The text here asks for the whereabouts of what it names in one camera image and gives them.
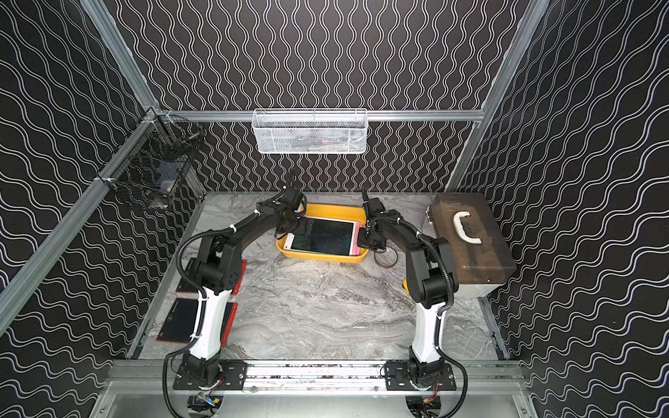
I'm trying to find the white writing tablet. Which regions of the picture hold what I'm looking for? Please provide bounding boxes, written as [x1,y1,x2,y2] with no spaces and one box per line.
[282,217,361,256]

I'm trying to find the red writing tablet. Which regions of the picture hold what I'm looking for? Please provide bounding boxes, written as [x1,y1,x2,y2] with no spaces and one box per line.
[156,298,238,348]
[174,258,247,297]

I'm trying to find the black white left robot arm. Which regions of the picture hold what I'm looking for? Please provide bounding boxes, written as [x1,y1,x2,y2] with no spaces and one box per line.
[162,184,308,395]

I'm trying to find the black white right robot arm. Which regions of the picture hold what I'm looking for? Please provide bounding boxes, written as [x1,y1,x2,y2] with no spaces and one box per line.
[357,191,458,388]

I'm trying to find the yellow plastic storage tray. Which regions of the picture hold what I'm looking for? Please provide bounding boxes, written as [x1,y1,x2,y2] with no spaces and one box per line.
[276,203,369,264]

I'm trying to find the white toolbox brown lid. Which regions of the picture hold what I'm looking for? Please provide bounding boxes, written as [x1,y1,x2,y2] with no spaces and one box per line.
[426,193,517,299]

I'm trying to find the white wire mesh basket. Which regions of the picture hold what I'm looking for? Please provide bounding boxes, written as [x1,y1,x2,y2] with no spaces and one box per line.
[251,108,369,154]

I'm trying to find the black wire mesh basket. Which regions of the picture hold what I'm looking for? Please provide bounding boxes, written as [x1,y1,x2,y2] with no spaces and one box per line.
[101,113,205,211]

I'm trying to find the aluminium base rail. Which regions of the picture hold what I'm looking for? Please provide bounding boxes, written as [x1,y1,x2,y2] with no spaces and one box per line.
[105,360,525,396]

